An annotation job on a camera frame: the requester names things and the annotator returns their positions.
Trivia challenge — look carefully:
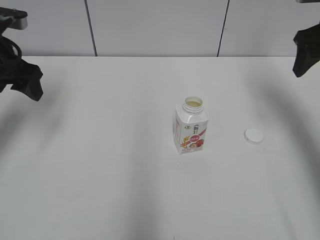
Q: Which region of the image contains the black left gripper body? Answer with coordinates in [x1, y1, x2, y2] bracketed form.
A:
[0, 35, 30, 93]

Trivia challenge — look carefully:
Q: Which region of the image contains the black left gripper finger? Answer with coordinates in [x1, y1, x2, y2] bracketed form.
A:
[10, 60, 43, 102]

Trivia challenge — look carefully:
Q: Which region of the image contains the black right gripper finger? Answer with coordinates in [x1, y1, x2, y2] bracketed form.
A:
[292, 44, 320, 78]

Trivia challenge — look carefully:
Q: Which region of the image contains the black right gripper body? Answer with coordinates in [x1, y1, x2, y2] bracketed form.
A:
[293, 23, 320, 48]

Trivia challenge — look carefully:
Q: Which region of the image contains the white plastic bottle cap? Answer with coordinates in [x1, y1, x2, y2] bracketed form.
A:
[243, 128, 264, 145]

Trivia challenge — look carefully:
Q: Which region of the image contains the white Yili Changqing yogurt bottle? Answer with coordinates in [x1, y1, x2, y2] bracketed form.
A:
[172, 96, 209, 154]

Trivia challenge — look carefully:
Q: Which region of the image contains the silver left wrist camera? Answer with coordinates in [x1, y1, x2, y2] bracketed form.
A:
[0, 7, 28, 30]

